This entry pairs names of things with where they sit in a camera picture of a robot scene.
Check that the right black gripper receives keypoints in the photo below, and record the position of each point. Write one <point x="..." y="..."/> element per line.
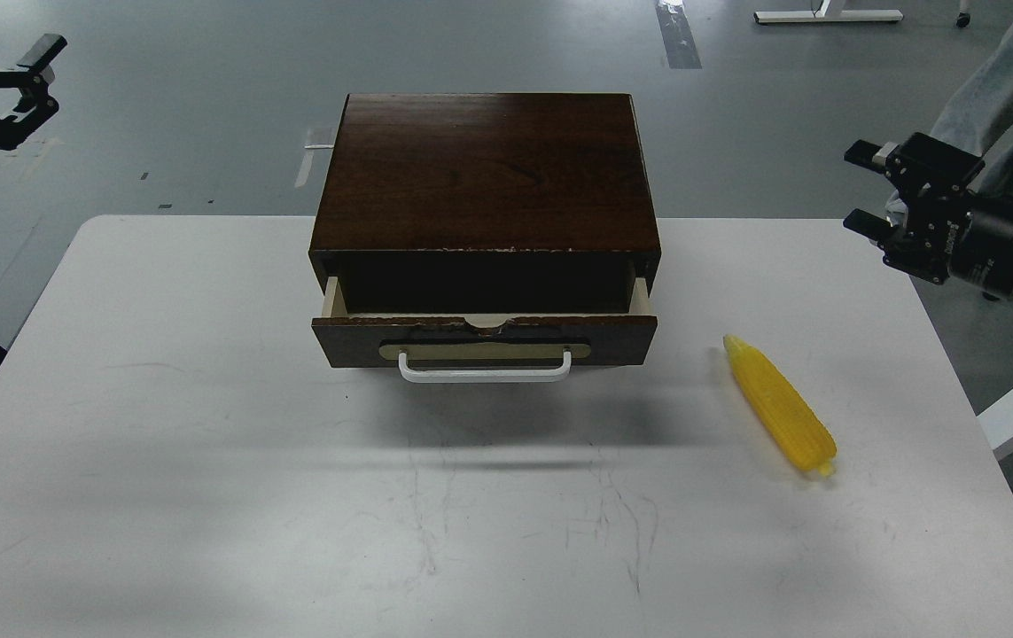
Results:
<point x="946" y="232"/>

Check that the dark wooden drawer cabinet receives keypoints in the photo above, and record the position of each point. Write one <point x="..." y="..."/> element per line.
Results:
<point x="487" y="203"/>

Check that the white desk leg base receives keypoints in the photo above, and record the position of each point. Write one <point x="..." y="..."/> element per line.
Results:
<point x="828" y="12"/>

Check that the yellow corn cob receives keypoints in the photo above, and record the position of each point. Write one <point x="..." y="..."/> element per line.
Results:
<point x="802" y="437"/>

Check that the wooden drawer with white handle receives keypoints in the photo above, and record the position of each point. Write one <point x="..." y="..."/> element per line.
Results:
<point x="484" y="348"/>

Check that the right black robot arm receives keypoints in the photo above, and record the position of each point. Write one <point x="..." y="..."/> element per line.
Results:
<point x="948" y="230"/>

